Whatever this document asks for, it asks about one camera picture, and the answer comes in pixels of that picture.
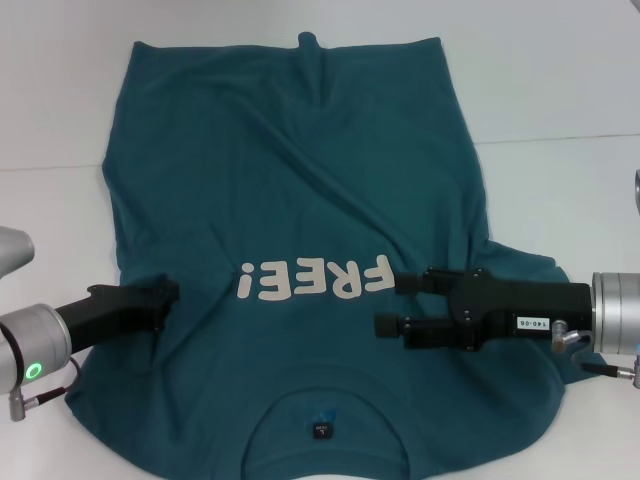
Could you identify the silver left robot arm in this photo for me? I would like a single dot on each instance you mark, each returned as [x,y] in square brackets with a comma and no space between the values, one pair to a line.
[30,345]

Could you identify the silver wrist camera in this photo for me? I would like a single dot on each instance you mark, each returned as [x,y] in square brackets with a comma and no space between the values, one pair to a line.
[15,252]
[637,192]

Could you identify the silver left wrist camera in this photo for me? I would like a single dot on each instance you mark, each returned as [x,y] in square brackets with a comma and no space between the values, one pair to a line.
[15,252]

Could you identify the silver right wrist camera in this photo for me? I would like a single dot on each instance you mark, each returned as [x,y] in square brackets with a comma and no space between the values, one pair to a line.
[637,192]

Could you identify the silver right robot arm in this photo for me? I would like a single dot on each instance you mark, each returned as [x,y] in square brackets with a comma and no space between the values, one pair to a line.
[617,315]

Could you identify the teal blue printed t-shirt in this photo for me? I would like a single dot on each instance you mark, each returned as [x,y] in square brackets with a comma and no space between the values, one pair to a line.
[300,175]

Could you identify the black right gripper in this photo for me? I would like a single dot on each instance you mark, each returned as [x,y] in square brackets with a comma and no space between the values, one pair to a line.
[525,307]

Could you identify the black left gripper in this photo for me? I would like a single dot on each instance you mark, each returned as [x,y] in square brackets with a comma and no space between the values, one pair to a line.
[110,315]

